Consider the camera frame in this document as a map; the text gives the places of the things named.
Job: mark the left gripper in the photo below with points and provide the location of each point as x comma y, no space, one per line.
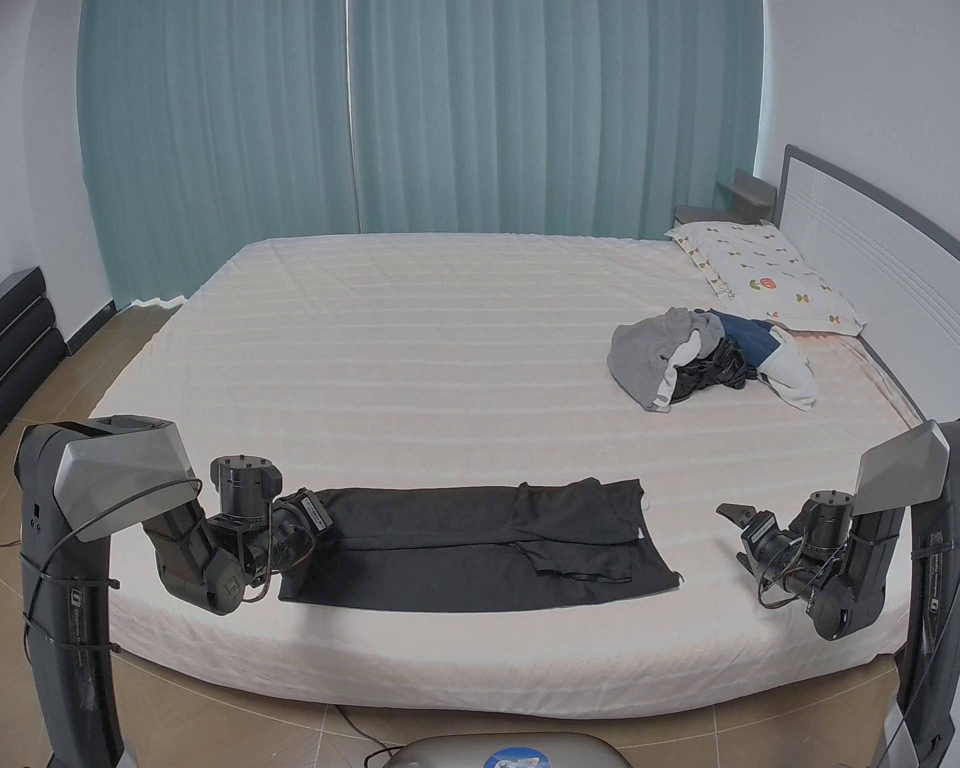
304,521

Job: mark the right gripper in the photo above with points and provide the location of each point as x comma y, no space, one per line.
765,544

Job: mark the black T-shirt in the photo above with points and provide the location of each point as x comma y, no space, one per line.
450,555

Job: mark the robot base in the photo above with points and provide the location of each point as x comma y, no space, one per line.
465,754

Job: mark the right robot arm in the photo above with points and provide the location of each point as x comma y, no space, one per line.
892,480

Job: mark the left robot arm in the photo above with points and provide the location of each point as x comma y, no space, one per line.
75,570

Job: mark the pile of clothes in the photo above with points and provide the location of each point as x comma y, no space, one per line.
645,360

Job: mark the bed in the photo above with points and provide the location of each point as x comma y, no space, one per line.
450,337

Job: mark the white printed pillow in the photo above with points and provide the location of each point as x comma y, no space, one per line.
772,277

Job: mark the black chest of drawers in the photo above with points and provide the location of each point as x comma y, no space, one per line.
26,337

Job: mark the grey bedside table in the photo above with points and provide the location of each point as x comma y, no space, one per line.
750,191

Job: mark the blue-green curtain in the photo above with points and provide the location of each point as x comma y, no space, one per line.
225,150
562,112

